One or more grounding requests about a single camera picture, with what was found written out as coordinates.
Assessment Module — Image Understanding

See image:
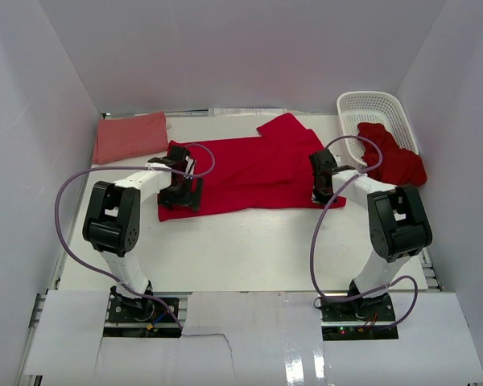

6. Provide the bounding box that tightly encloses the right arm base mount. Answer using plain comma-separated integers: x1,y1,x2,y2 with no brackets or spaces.
313,294,398,342

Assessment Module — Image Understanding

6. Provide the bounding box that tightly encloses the dark red crumpled t shirt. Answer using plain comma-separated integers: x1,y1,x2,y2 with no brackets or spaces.
357,122,427,187

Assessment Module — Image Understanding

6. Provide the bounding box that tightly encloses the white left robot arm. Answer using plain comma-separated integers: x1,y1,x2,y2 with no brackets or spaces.
82,151,203,321

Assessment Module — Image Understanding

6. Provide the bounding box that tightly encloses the white plastic perforated basket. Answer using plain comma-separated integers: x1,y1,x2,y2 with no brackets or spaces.
336,91,419,155

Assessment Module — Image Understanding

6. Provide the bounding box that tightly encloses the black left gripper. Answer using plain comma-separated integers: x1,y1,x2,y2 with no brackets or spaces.
157,175,202,211

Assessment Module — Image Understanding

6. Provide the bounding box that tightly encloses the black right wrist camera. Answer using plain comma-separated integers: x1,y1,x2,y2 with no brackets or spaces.
309,149,338,174

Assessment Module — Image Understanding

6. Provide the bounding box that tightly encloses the bright red t shirt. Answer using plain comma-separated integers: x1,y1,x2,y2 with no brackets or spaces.
158,113,324,222

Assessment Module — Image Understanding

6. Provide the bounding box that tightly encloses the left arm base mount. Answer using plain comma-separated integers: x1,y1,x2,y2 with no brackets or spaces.
103,295,181,339

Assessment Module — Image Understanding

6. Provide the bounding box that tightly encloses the folded salmon pink t shirt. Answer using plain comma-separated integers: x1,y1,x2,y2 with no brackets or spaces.
92,112,168,165

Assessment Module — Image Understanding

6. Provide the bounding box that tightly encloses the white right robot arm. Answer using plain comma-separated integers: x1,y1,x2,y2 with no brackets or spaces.
309,166,432,321

